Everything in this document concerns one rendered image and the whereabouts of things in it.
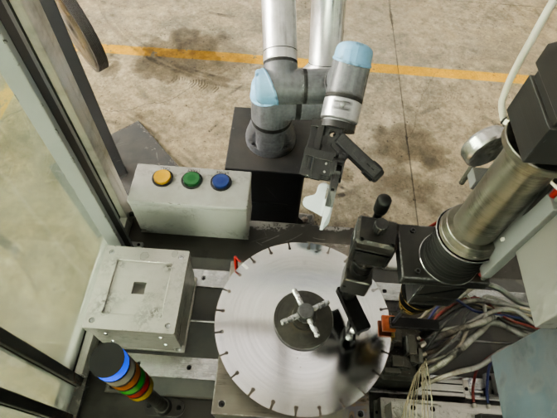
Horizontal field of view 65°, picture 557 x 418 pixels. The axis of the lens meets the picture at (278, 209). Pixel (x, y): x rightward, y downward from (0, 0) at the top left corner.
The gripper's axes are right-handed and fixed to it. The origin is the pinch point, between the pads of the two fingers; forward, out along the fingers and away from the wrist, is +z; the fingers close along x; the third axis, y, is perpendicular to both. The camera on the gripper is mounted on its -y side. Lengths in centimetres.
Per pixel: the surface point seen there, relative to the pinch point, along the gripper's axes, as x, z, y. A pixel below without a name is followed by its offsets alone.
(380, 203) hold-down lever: 28.5, -5.8, -6.4
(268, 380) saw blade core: 12.5, 28.0, 3.8
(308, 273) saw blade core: 0.3, 10.2, 1.2
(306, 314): 10.5, 15.7, -0.1
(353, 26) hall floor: -203, -120, 11
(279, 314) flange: 6.8, 18.0, 4.6
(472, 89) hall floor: -183, -87, -66
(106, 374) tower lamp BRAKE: 34.8, 23.2, 22.9
